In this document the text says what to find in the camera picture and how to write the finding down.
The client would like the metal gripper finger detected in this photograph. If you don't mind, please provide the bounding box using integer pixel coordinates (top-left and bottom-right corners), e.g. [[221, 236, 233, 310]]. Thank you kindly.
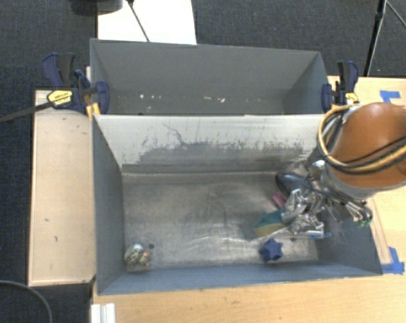
[[280, 188, 308, 223], [288, 215, 325, 239]]

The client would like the dark shiny rounded object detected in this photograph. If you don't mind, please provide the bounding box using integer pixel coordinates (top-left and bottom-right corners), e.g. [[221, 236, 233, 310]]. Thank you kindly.
[[275, 172, 308, 198]]

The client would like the green and yellow sponge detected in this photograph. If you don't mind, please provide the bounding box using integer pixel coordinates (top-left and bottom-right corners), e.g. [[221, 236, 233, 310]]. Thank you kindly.
[[252, 209, 291, 238]]

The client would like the blue star-shaped toy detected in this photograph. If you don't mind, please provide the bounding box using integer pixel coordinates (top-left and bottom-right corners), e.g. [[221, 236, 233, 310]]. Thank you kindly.
[[258, 237, 284, 264]]

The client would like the grey metal bin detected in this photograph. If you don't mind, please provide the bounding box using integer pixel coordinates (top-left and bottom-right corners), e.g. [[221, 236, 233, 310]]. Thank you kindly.
[[89, 38, 384, 296]]

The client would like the small grey toy figure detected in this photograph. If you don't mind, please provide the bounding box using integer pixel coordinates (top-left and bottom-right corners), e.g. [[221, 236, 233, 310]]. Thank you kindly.
[[123, 242, 152, 271]]

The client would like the pale wood board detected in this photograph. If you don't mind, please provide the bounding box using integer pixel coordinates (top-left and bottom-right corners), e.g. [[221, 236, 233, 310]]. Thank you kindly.
[[27, 89, 97, 287]]

